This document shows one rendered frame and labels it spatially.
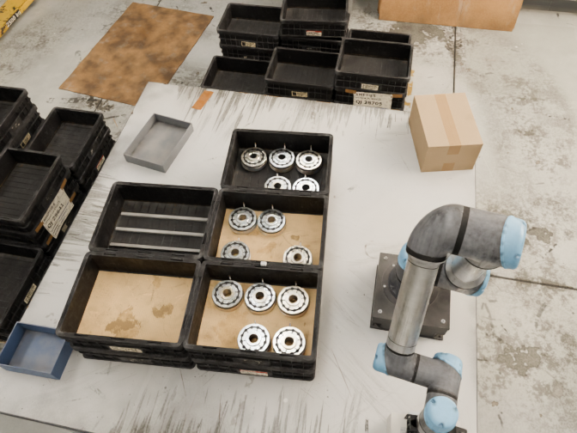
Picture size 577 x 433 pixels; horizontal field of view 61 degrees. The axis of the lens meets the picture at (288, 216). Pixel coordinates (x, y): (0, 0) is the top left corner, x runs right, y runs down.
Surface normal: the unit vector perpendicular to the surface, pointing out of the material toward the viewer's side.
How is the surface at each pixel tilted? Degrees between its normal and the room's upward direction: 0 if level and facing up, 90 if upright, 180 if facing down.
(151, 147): 0
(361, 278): 0
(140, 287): 0
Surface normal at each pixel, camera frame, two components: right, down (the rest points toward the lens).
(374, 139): -0.04, -0.56
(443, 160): 0.04, 0.83
